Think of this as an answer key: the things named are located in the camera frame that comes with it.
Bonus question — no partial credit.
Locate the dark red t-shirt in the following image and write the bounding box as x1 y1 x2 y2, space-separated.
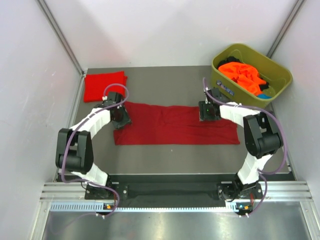
113 101 240 146

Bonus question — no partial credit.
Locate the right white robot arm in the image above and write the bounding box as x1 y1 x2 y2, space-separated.
198 87 284 202

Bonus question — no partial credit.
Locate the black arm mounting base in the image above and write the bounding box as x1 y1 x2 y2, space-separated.
84 173 266 208

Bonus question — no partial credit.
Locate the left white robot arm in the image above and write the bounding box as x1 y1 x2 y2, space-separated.
55 91 131 199

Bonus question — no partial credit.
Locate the folded bright red t-shirt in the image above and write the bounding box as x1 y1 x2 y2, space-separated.
83 71 128 103

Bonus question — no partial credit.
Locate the olive green plastic bin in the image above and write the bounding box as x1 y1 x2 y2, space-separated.
211 43 293 108

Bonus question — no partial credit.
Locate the orange t-shirt in bin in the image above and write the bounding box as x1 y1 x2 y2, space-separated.
218 61 269 96

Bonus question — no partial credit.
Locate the black garment in bin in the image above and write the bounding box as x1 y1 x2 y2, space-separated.
217 56 242 68

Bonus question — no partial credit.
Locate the blue garment in bin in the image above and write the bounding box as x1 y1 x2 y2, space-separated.
257 93 271 100

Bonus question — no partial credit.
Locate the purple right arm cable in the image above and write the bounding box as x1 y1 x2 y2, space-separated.
202 76 289 218

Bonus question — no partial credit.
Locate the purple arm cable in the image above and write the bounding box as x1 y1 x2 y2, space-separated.
60 83 130 220
202 76 289 218

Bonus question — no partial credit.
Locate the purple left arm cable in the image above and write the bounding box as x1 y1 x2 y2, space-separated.
60 83 130 220

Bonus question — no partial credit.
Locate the slotted grey cable duct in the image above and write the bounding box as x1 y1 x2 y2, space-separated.
50 202 239 213

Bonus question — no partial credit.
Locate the right aluminium frame post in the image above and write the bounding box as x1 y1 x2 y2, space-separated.
266 0 306 59

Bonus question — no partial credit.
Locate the aluminium frame post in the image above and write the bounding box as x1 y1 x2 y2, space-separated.
266 0 306 59
36 0 85 76

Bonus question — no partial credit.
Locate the left aluminium frame post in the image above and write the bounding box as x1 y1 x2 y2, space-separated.
36 0 85 76

